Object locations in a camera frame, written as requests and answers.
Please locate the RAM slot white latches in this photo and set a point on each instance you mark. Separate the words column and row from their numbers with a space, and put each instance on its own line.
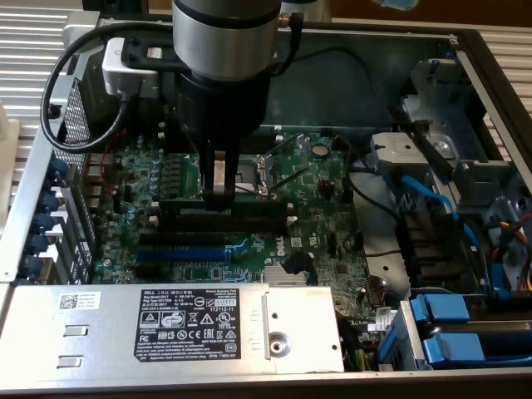
column 257, row 220
column 277, row 129
column 266, row 137
column 156, row 206

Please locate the silver metal corner bracket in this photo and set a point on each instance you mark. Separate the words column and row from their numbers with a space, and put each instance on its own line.
column 79, row 25

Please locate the silver power supply box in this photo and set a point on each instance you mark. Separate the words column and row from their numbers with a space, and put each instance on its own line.
column 104, row 332

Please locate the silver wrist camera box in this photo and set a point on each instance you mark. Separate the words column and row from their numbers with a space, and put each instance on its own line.
column 124, row 70

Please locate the blue expansion slot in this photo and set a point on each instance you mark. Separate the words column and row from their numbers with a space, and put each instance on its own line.
column 183, row 253

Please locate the CPU socket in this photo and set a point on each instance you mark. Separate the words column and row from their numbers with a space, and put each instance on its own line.
column 249, row 174

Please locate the green RAM stick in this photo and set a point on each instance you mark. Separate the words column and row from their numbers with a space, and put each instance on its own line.
column 183, row 203

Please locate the long black expansion slot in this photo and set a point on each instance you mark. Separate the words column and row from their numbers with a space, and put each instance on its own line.
column 183, row 239

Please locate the grey metal disk bay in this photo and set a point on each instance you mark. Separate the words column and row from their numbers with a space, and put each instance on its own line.
column 407, row 149

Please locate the green Dell motherboard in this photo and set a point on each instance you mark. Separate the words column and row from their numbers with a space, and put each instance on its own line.
column 316, row 208

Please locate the silver finned heat sink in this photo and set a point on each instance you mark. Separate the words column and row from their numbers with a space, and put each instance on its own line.
column 280, row 276

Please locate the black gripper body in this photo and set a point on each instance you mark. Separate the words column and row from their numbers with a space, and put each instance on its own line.
column 224, row 108

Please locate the thin metal locking lever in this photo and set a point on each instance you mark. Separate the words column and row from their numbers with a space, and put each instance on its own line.
column 253, row 190

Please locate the black fan housing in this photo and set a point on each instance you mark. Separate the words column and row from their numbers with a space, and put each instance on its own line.
column 432, row 249

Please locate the open black PC case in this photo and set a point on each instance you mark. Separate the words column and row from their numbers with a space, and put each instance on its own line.
column 353, row 95

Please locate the round coin battery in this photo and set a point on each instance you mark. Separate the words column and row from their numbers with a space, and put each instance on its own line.
column 320, row 150

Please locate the short black expansion slot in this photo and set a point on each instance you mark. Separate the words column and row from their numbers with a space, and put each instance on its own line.
column 149, row 271

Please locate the blue card retention clip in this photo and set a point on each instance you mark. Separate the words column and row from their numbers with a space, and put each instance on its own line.
column 44, row 223
column 30, row 264
column 50, row 201
column 37, row 243
column 58, row 169

